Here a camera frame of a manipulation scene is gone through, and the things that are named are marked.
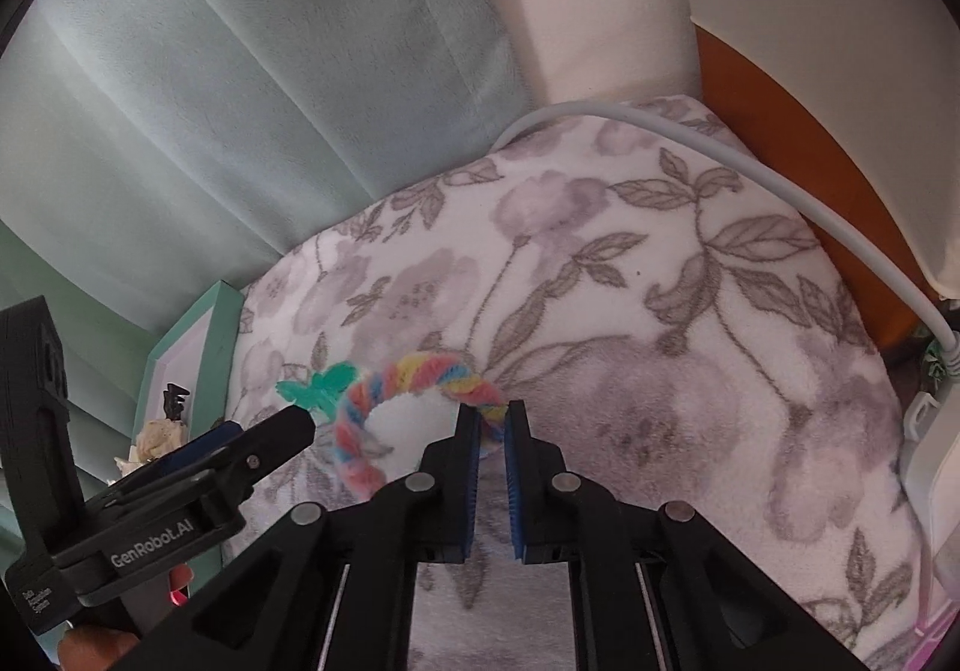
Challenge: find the cream lace scrunchie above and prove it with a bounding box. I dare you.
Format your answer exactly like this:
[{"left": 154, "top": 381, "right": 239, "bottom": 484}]
[{"left": 116, "top": 419, "right": 189, "bottom": 478}]

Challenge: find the floral fleece blanket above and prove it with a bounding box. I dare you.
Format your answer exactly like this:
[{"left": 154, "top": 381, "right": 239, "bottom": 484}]
[{"left": 226, "top": 116, "right": 921, "bottom": 669}]

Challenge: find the white power cable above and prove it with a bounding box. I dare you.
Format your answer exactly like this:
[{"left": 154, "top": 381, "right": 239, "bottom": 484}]
[{"left": 490, "top": 100, "right": 960, "bottom": 372}]

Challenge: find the mint green curtain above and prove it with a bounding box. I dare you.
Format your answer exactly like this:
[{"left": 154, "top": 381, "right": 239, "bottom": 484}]
[{"left": 2, "top": 0, "right": 530, "bottom": 483}]

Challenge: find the teal cardboard box lid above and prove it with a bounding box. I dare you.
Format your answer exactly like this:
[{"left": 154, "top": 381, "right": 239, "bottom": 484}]
[{"left": 130, "top": 279, "right": 246, "bottom": 597}]

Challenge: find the white power strip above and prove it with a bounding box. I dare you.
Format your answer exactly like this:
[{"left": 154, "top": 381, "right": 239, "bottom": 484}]
[{"left": 898, "top": 384, "right": 960, "bottom": 634}]

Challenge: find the rainbow pipe cleaner ring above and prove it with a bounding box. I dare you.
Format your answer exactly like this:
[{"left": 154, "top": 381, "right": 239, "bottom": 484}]
[{"left": 330, "top": 352, "right": 509, "bottom": 501}]

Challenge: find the left hand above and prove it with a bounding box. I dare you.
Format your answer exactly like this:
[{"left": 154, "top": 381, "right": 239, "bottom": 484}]
[{"left": 55, "top": 560, "right": 194, "bottom": 671}]

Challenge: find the brown wooden bed frame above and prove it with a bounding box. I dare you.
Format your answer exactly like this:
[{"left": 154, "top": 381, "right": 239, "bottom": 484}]
[{"left": 697, "top": 29, "right": 932, "bottom": 357}]

